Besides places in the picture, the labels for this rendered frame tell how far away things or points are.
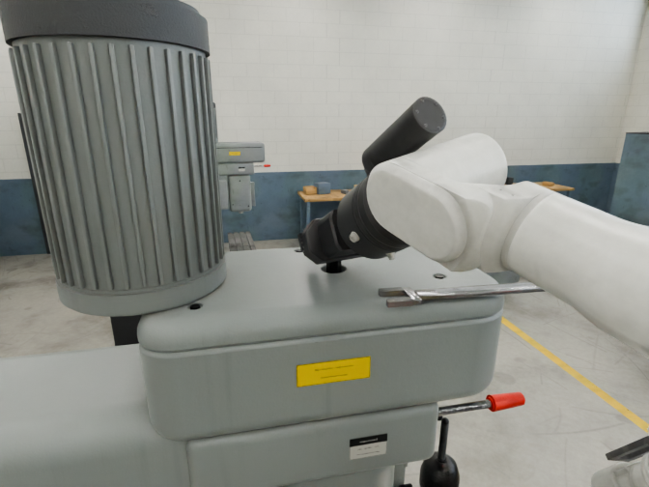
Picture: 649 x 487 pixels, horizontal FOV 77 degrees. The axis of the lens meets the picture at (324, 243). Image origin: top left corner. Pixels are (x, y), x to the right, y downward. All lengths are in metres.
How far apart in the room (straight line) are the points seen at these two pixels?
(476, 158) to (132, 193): 0.33
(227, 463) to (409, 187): 0.41
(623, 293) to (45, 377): 0.66
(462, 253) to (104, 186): 0.34
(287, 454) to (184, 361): 0.19
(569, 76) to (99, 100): 9.16
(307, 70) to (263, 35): 0.84
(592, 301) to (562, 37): 9.04
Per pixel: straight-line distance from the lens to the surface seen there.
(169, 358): 0.48
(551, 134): 9.27
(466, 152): 0.38
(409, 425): 0.61
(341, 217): 0.45
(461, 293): 0.52
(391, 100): 7.55
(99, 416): 0.59
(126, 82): 0.46
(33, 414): 0.63
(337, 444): 0.59
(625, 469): 0.75
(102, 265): 0.49
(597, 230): 0.30
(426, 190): 0.31
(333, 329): 0.48
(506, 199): 0.31
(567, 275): 0.30
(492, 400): 0.68
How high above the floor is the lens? 2.10
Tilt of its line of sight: 17 degrees down
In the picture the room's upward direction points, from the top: straight up
